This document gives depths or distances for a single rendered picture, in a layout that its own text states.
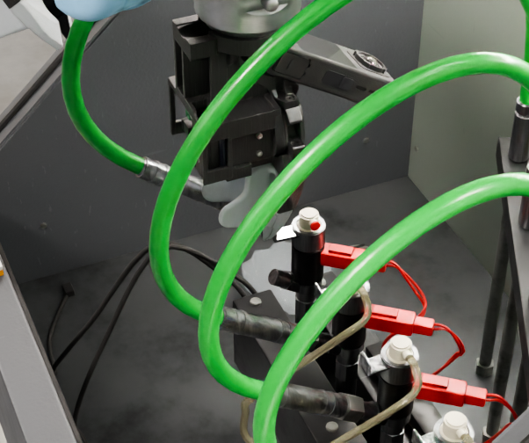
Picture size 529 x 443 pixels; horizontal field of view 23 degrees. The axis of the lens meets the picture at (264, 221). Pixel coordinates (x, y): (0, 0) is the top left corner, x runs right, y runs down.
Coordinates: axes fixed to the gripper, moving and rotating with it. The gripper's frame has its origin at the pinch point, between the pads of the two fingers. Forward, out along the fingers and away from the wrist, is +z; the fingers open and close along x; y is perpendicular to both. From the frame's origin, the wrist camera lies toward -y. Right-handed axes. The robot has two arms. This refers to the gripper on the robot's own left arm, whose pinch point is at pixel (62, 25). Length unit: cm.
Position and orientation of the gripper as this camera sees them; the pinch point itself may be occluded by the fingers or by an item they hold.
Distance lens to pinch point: 110.8
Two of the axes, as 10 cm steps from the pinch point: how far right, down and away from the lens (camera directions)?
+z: 5.8, 7.8, 2.4
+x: -2.5, 4.5, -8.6
